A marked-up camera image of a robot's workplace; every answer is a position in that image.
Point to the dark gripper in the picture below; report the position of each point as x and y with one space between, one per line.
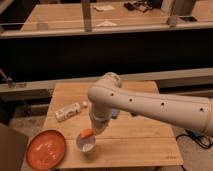
99 126

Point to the orange pepper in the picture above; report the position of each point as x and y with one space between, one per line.
86 133

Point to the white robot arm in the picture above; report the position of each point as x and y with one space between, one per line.
106 94

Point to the white ceramic cup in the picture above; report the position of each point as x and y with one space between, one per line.
85 144

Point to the small blue object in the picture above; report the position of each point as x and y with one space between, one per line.
115 113

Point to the orange plate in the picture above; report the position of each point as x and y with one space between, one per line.
46 150

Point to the brown cardboard box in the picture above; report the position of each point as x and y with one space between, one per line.
12 148

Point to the crumpled white paper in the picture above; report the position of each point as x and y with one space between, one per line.
106 24

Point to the white paper sheet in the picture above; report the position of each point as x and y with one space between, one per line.
104 8

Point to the dark tool pile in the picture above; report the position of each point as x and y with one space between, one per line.
140 5

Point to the metal clamp bracket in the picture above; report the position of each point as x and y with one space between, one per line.
9 81

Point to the metal post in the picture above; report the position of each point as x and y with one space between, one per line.
86 15
181 9

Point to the metal post right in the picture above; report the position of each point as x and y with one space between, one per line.
181 9

